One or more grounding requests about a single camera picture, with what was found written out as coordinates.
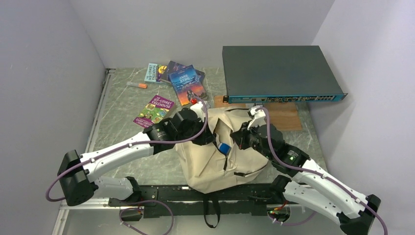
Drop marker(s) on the purple treehouse book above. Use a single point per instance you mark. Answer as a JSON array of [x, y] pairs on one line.
[[156, 110]]

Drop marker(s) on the dark purple book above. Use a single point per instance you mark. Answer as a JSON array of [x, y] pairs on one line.
[[173, 67]]

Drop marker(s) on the dark network switch box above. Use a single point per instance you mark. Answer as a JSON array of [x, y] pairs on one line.
[[278, 74]]

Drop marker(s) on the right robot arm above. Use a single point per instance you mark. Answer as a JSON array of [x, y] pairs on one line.
[[304, 182]]

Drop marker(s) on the Jane Eyre book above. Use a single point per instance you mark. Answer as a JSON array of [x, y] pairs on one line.
[[187, 85]]

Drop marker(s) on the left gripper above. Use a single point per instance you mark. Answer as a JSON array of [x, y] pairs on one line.
[[207, 137]]

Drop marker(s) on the wooden board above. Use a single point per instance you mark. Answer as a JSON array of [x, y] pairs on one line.
[[284, 116]]

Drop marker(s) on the orange capped marker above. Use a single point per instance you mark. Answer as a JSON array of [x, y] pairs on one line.
[[138, 85]]

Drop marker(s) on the light blue book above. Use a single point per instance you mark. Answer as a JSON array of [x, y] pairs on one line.
[[154, 73]]

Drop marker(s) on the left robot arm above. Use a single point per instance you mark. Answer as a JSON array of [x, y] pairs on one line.
[[144, 144]]

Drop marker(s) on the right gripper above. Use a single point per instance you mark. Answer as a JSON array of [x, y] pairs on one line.
[[240, 136]]

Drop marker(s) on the blue round eraser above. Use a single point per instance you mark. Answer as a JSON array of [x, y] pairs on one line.
[[224, 148]]

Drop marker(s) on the beige canvas backpack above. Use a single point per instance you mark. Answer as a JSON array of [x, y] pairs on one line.
[[220, 164]]

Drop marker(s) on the aluminium rail frame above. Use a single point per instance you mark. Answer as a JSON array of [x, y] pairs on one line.
[[78, 173]]

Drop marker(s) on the black base frame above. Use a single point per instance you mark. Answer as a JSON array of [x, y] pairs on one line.
[[180, 200]]

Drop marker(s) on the metal switch stand bracket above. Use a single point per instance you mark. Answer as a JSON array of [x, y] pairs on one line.
[[259, 104]]

